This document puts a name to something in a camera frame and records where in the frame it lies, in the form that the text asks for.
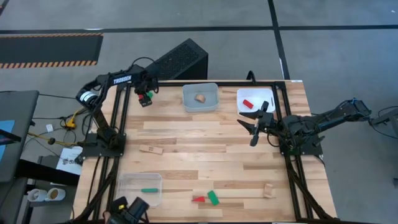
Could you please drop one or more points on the black low shelf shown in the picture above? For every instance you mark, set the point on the black low shelf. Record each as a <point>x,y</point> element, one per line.
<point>46,171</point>

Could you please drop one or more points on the clear plastic bin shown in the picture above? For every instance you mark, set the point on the clear plastic bin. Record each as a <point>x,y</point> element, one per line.
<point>133,199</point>

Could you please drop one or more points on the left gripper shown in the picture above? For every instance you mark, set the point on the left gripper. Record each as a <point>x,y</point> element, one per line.
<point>146,81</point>

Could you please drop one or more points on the red wedge block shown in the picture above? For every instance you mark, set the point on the red wedge block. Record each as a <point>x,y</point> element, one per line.
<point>199,199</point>

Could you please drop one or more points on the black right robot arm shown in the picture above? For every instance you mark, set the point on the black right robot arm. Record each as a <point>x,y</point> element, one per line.
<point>326,119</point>

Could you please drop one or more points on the small natural wood arch block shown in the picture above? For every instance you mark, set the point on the small natural wood arch block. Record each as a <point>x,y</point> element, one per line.
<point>200,98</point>

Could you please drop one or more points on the black aluminium table frame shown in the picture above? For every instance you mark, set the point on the black aluminium table frame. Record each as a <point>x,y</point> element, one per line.
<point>202,84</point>

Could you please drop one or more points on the long green bar block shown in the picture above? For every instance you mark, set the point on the long green bar block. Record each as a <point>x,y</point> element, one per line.
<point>149,190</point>

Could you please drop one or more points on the small green cube block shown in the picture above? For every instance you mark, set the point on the small green cube block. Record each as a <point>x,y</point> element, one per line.
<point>150,94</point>

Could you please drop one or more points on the grey plastic bin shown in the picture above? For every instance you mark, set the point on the grey plastic bin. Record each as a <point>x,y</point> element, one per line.
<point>189,105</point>

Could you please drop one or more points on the natural wood plank block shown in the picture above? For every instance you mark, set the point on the natural wood plank block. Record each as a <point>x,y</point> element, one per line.
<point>151,149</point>

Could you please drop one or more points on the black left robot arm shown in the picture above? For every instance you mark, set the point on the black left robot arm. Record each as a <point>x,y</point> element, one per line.
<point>122,80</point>

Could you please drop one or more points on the white printed paper sheet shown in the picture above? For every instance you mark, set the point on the white printed paper sheet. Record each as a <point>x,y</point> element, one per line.
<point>70,160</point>

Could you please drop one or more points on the person's hand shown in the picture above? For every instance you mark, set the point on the person's hand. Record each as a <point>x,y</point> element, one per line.
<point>106,217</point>

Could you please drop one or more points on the natural wood notched block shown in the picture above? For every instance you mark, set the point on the natural wood notched block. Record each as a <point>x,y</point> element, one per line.
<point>268,190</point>

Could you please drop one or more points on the white tape roll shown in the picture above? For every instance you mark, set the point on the white tape roll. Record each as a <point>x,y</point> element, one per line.
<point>36,195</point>
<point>56,194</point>

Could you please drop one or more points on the black perforated computer case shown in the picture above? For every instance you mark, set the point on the black perforated computer case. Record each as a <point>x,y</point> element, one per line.
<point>180,59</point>

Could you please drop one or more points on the grey side desk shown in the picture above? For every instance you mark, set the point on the grey side desk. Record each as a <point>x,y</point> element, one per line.
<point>18,105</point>

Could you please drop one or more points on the red cylinder block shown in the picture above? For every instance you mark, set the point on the red cylinder block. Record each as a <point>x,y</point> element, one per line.
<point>247,104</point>

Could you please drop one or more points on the black hazard-striped floor mat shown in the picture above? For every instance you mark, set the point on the black hazard-striped floor mat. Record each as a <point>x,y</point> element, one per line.
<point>49,49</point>

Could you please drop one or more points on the green wedge block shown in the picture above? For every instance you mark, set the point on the green wedge block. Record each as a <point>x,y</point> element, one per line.
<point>213,198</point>

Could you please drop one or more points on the blue pad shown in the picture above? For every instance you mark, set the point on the blue pad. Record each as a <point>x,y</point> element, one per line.
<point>5,124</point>

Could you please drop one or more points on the white plastic bin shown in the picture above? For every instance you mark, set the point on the white plastic bin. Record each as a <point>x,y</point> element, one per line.
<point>264,95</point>

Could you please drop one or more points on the small red cube block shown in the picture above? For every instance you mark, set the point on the small red cube block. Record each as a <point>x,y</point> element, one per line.
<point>141,97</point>

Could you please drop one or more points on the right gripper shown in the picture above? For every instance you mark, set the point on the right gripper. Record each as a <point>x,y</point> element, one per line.
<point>266,123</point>

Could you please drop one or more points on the small white tag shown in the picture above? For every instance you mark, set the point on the small white tag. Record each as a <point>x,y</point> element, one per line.
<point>49,127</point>

